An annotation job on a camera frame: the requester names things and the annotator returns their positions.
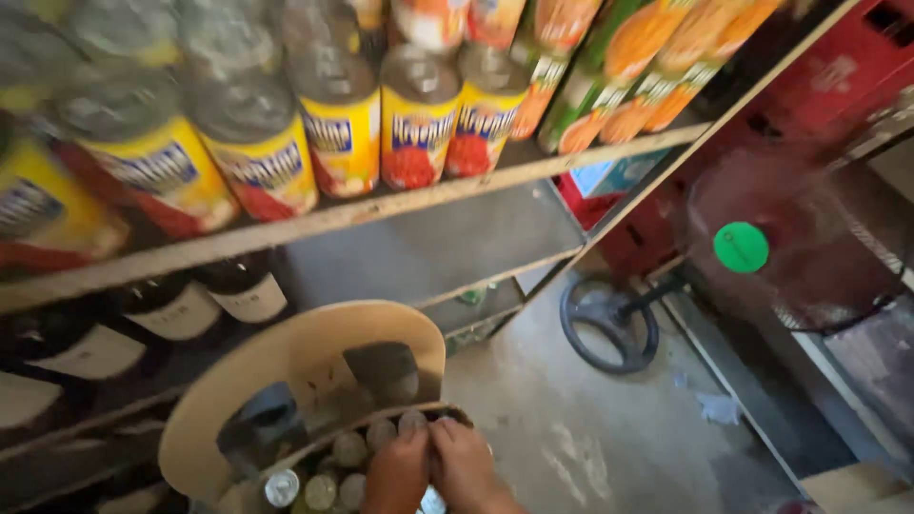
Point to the person's right hand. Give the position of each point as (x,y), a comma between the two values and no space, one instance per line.
(464,460)

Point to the person's left hand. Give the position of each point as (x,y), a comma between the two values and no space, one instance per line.
(393,475)

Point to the person's left fingers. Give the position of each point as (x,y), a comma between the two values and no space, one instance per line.
(415,441)

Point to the person's right fingers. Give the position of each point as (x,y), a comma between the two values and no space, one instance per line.
(446,435)

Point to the cluster of silver-topped cans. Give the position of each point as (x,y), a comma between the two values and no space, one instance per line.
(335,471)

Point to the small green wrapper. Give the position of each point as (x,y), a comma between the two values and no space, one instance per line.
(473,295)

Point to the dark bottle with white label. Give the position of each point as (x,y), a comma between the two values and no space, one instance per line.
(25,400)
(93,353)
(175,314)
(246,296)

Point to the wooden shelf rack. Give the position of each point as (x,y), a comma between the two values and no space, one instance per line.
(428,201)

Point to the crumpled white paper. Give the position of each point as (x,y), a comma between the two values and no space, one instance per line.
(720,408)

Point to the blue and red box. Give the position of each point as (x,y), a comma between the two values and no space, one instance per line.
(607,182)

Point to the row of yellow labelled cans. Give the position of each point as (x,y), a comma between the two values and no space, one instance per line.
(343,143)

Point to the black fan with green hub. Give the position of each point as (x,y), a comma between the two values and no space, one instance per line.
(741,247)

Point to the tan cardboard box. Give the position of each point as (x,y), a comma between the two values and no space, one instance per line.
(857,489)

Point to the orange labelled can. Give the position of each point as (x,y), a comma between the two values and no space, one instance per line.
(428,21)
(494,20)

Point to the row of orange juice cartons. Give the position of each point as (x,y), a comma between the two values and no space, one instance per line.
(628,57)

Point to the stack of red crates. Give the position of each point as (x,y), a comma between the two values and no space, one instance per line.
(821,78)

